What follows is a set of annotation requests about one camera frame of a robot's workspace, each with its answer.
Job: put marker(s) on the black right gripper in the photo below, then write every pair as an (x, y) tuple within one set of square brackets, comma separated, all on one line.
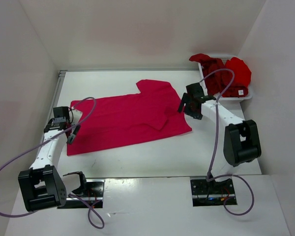
[(185, 100)]

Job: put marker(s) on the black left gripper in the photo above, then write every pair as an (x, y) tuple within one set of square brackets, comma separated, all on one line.
[(73, 135)]

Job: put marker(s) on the pink red t shirt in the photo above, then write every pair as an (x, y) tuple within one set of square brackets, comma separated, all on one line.
[(113, 122)]

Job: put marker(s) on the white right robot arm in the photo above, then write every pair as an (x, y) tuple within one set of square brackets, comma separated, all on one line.
[(241, 138)]

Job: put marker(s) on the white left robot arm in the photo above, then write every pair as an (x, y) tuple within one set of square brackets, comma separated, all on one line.
[(41, 185)]

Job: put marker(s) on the dark red t shirt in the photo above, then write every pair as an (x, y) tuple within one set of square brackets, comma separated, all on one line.
[(215, 82)]

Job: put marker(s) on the bright red t shirt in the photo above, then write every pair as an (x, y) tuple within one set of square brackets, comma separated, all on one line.
[(242, 77)]

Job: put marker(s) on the white garment label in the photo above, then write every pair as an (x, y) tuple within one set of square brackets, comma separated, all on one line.
[(241, 92)]

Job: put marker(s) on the white plastic laundry basket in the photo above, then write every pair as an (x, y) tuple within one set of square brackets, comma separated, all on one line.
[(224, 58)]

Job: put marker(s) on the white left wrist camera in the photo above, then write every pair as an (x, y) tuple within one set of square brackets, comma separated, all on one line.
[(74, 116)]

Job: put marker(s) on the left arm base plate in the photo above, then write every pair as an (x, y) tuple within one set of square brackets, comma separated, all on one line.
[(92, 195)]

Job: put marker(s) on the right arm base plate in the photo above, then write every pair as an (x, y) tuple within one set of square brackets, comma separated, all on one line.
[(206, 194)]

